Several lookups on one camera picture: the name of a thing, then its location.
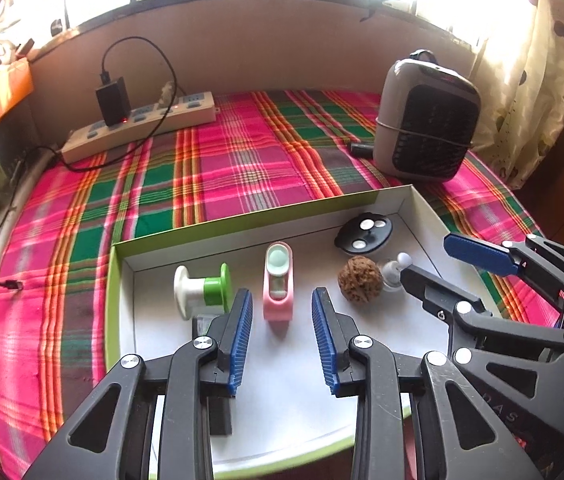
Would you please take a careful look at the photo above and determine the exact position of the black disc with white dots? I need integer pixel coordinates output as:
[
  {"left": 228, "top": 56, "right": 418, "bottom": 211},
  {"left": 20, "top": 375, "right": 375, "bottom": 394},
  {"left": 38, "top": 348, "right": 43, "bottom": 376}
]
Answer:
[{"left": 334, "top": 212, "right": 393, "bottom": 255}]

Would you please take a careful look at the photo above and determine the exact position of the white green spool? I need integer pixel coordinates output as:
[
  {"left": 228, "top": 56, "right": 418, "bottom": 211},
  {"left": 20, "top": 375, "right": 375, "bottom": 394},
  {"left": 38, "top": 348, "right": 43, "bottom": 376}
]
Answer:
[{"left": 173, "top": 261, "right": 233, "bottom": 322}]

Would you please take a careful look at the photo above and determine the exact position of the black rectangular device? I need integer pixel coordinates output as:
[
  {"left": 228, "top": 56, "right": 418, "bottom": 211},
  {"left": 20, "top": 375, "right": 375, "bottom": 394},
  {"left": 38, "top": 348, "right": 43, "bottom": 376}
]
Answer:
[{"left": 192, "top": 315, "right": 235, "bottom": 436}]

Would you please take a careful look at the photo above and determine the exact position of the pink green plaid blanket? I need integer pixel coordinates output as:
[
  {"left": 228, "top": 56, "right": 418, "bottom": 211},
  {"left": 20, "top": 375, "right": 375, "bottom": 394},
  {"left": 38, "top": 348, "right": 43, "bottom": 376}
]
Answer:
[{"left": 0, "top": 89, "right": 562, "bottom": 480}]

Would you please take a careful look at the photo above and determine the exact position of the grey space heater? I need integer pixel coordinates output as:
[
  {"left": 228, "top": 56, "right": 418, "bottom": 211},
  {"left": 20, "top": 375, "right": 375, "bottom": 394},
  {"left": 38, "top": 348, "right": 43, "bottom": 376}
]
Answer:
[{"left": 373, "top": 49, "right": 481, "bottom": 183}]

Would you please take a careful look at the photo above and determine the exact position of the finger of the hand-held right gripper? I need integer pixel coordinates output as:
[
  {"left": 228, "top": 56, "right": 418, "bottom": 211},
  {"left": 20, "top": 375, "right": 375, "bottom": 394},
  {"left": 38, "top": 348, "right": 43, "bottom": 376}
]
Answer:
[
  {"left": 401, "top": 265, "right": 564, "bottom": 399},
  {"left": 443, "top": 232, "right": 564, "bottom": 329}
]

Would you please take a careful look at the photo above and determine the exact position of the beige power strip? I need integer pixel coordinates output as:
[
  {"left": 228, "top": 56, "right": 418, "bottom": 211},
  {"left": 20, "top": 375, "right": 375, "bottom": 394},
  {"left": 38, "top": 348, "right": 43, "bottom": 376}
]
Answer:
[{"left": 60, "top": 91, "right": 217, "bottom": 164}]

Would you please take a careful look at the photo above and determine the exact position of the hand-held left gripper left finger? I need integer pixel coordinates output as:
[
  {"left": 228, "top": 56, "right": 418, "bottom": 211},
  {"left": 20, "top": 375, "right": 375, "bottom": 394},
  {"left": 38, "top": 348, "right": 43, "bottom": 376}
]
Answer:
[{"left": 22, "top": 287, "right": 255, "bottom": 480}]

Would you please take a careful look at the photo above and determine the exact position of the cream dotted curtain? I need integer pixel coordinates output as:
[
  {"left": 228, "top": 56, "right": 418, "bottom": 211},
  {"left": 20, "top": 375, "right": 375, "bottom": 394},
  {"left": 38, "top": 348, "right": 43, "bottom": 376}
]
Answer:
[{"left": 472, "top": 0, "right": 564, "bottom": 191}]

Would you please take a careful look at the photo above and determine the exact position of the black charger cable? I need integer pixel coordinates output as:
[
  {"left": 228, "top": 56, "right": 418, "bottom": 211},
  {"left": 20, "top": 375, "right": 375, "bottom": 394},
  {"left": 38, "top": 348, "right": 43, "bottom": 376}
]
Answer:
[{"left": 0, "top": 36, "right": 185, "bottom": 292}]

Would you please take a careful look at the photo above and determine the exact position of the white plug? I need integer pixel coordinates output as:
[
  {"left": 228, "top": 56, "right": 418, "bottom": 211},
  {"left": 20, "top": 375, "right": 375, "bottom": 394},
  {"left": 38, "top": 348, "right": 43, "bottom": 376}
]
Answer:
[{"left": 158, "top": 81, "right": 179, "bottom": 108}]

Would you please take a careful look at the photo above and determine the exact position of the black charger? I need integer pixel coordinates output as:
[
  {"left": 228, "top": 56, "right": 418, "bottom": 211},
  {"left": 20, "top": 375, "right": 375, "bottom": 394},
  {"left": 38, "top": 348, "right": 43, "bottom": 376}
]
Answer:
[{"left": 95, "top": 77, "right": 133, "bottom": 126}]

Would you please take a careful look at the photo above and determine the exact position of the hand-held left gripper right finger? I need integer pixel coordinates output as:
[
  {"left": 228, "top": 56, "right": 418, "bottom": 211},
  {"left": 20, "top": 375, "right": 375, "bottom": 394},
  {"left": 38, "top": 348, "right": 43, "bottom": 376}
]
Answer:
[{"left": 311, "top": 287, "right": 545, "bottom": 480}]

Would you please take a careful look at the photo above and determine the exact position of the brown walnut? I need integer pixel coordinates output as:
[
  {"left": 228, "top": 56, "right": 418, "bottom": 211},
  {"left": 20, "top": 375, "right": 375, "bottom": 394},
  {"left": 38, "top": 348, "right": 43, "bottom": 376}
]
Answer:
[{"left": 338, "top": 255, "right": 380, "bottom": 303}]

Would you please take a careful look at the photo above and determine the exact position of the pink gadget with mint circle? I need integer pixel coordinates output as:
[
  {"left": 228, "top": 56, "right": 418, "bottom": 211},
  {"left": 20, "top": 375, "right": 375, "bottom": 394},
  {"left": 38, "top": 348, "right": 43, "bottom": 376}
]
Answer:
[{"left": 263, "top": 242, "right": 295, "bottom": 322}]

